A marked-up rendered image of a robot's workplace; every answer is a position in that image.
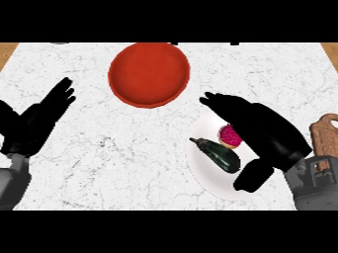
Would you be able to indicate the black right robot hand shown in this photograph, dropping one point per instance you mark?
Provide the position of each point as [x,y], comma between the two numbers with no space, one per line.
[266,131]

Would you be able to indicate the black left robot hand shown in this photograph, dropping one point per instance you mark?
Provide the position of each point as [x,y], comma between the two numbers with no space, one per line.
[32,122]

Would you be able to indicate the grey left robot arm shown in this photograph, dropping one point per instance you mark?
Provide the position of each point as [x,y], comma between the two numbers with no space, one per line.
[4,184]

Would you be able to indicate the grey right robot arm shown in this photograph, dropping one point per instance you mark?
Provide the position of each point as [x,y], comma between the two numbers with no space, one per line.
[322,184]

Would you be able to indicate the white plate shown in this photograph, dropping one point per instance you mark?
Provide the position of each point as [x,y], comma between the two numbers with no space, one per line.
[207,171]

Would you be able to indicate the red bowl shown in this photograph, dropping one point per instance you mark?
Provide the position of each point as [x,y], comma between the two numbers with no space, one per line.
[149,74]

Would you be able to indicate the dark green eggplant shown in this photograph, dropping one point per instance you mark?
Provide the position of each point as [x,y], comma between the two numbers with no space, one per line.
[220,153]

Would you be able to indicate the brown wooden cutting board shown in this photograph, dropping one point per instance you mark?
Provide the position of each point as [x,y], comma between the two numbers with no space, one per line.
[337,138]

